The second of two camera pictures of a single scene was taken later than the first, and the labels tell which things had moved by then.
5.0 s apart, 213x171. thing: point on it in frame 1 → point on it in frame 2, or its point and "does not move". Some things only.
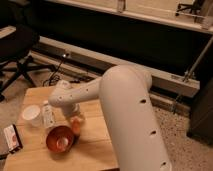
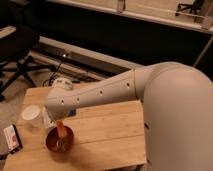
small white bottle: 48,115 does not move
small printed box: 13,138 does not move
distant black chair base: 195,7 does not move
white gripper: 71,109 → 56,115
